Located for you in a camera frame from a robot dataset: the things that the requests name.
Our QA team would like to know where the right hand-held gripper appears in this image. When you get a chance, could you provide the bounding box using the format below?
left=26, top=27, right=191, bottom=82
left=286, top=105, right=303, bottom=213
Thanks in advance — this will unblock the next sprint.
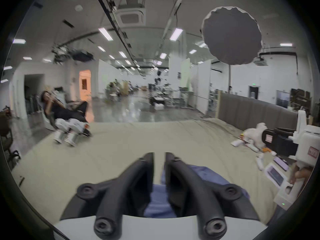
left=262, top=110, right=320, bottom=211

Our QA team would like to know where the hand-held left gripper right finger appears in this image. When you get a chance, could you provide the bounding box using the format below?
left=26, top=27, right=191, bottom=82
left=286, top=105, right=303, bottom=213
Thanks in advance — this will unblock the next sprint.
left=164, top=152, right=260, bottom=237

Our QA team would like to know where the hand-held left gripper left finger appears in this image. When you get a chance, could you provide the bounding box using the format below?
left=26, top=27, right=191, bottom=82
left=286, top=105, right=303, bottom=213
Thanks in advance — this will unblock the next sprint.
left=60, top=152, right=154, bottom=237

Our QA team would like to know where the dark blue garment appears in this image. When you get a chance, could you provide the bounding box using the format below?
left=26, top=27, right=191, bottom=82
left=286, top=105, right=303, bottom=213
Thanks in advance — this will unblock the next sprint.
left=144, top=164, right=251, bottom=218

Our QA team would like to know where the person's right hand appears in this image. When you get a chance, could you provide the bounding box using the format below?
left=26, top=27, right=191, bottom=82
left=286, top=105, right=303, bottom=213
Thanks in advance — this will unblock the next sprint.
left=289, top=166, right=313, bottom=185

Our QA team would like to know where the phone with dark screen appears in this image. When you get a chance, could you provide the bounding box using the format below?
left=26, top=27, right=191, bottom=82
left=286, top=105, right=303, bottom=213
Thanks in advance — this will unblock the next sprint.
left=273, top=156, right=291, bottom=172

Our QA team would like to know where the white plush toy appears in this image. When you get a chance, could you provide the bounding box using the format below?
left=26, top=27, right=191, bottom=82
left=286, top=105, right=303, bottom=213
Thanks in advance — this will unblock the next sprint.
left=243, top=122, right=268, bottom=148

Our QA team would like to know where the white device with screen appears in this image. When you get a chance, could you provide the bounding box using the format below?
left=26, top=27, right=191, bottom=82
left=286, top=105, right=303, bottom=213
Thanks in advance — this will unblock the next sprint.
left=264, top=163, right=286, bottom=187

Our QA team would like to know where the grey padded headboard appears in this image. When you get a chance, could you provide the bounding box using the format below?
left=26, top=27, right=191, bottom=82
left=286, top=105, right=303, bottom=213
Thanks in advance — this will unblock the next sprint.
left=216, top=93, right=300, bottom=132

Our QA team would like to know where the spare white hand-held gripper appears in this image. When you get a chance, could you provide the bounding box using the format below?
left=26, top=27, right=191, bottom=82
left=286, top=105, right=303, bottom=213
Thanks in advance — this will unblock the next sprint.
left=64, top=118, right=90, bottom=147
left=53, top=118, right=70, bottom=144

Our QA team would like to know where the round grey studio lamp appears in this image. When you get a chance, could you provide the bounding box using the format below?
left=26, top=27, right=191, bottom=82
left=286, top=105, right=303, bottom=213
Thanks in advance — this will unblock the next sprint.
left=201, top=6, right=263, bottom=66

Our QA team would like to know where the dark chair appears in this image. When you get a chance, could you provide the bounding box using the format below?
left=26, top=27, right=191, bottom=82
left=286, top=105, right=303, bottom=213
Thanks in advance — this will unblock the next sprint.
left=0, top=106, right=21, bottom=171

